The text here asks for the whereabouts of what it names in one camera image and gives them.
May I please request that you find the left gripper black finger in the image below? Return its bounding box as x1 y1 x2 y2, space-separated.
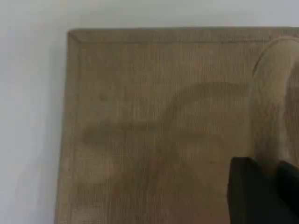
227 156 290 224
277 159 299 224

